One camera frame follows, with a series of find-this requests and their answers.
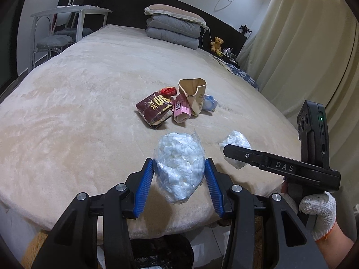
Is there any black headboard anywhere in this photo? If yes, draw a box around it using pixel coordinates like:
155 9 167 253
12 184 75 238
57 0 248 52

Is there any grey cushioned chair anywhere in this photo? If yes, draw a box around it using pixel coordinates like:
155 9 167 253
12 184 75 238
53 6 93 41
32 34 74 68

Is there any blue and white packet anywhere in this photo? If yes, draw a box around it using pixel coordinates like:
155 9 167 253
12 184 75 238
202 94 218 111

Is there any pink drink carton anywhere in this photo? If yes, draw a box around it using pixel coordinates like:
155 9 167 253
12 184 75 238
172 93 193 124

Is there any person's right hand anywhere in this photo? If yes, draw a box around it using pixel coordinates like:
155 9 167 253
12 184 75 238
280 183 337 240

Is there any beige bed blanket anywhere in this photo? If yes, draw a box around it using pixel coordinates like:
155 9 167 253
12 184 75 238
0 24 305 240

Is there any cream curtain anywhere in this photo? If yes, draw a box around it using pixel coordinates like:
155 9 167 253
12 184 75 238
236 0 359 152

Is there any dark glass door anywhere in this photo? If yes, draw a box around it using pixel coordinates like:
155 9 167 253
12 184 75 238
0 0 28 93

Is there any blue patterned cloth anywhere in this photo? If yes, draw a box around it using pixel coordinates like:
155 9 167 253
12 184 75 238
212 55 259 91

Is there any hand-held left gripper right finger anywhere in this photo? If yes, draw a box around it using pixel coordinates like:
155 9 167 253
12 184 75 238
205 158 328 269

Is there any cluster of small bottles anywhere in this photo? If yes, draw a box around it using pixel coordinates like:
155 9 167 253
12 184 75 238
223 47 239 60

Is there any folded grey quilt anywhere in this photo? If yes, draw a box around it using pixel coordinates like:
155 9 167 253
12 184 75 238
146 15 201 50

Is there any brown teddy bear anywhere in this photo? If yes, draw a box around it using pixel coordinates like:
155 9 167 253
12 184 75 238
210 37 225 53

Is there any person's right forearm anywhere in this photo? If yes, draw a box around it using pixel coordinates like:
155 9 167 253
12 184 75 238
315 224 355 269

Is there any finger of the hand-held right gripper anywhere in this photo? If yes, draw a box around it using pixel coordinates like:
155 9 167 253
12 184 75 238
223 144 267 169

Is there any trash bin with black bag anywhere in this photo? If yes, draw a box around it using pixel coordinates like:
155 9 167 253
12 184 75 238
131 233 195 269

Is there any small clear bag of tissues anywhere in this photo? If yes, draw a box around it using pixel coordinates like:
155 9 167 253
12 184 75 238
220 130 252 170

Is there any large clear bag of tissues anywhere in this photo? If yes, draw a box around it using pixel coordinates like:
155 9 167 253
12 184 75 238
154 130 206 205

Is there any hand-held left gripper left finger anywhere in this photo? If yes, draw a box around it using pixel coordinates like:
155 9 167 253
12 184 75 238
42 158 154 269

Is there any pink frilled pillow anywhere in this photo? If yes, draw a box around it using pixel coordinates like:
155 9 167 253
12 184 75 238
144 4 207 29

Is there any beige paper bag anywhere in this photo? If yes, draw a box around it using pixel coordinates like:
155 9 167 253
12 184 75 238
178 78 208 117

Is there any brown snack packet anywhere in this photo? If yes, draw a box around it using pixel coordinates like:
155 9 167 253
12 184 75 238
136 91 173 130

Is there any white charging cable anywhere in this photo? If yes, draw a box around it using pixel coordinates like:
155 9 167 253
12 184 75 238
205 26 214 49

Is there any white table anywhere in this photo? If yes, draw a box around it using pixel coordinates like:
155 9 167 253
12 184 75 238
29 6 113 75

